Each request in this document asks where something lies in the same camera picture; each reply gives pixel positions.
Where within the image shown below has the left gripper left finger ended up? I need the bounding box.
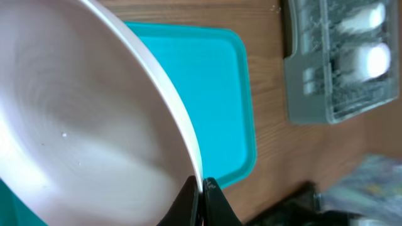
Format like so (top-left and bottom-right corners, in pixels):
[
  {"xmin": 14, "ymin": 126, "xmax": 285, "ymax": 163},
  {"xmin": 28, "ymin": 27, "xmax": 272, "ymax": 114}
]
[{"xmin": 157, "ymin": 176, "xmax": 200, "ymax": 226}]

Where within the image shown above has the grey dishwasher rack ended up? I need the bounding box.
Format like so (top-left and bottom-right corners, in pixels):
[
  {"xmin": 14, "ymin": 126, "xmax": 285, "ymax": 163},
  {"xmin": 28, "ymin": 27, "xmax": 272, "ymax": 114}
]
[{"xmin": 282, "ymin": 0, "xmax": 399, "ymax": 124}]

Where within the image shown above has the teal serving tray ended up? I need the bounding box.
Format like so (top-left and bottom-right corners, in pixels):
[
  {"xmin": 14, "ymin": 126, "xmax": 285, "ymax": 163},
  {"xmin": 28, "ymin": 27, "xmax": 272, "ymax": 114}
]
[{"xmin": 1, "ymin": 22, "xmax": 256, "ymax": 225}]

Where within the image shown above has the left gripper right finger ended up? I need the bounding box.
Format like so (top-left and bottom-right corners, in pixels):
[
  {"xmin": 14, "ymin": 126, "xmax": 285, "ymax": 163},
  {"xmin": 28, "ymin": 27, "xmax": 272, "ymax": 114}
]
[{"xmin": 202, "ymin": 178, "xmax": 242, "ymax": 226}]

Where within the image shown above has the grey shallow bowl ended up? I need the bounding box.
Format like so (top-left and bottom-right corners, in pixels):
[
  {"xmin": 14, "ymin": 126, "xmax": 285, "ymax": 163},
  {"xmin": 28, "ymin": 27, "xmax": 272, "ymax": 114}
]
[{"xmin": 338, "ymin": 43, "xmax": 391, "ymax": 83}]

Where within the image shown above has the white cup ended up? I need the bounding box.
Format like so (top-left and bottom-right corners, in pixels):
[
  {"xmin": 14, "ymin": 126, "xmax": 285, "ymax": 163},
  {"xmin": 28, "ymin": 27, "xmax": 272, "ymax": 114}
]
[{"xmin": 336, "ymin": 2, "xmax": 386, "ymax": 34}]

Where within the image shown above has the large white plate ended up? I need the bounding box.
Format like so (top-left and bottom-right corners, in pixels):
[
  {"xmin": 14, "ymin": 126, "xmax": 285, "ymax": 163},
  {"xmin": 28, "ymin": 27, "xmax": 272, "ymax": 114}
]
[{"xmin": 1, "ymin": 0, "xmax": 202, "ymax": 225}]

